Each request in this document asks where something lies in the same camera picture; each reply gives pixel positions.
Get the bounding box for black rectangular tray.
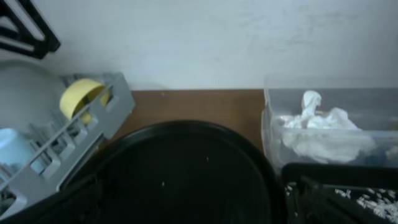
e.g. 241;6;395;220
281;164;397;224

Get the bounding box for blue plastic cup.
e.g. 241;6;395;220
1;128;36;174

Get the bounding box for grey round plate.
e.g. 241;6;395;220
1;60;65;134

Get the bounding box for white napkin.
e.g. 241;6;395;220
282;90;376;164

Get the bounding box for round black tray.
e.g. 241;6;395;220
5;121;286;224

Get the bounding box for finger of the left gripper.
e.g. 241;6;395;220
1;0;61;59

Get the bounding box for yellow bowl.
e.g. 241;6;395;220
59;78;106;120

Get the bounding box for food scraps with rice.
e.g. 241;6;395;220
284;183;398;220

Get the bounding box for clear plastic bin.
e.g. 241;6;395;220
261;75;397;172

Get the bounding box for grey dishwasher rack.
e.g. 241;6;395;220
1;73;135;219

